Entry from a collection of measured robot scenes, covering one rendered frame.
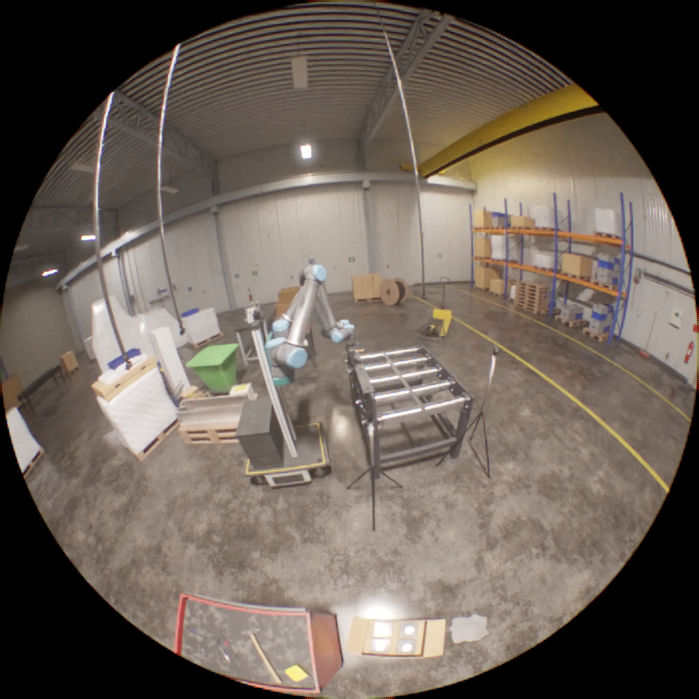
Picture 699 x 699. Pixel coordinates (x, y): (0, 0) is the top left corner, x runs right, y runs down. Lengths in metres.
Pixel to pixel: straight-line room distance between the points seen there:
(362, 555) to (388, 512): 0.51
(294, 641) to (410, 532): 1.50
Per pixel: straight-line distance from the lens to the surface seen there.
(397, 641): 2.14
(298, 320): 1.59
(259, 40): 7.75
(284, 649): 1.41
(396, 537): 2.37
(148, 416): 4.23
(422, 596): 2.27
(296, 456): 2.59
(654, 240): 9.53
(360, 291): 9.60
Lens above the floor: 2.23
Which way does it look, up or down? 25 degrees down
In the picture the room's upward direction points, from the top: 6 degrees counter-clockwise
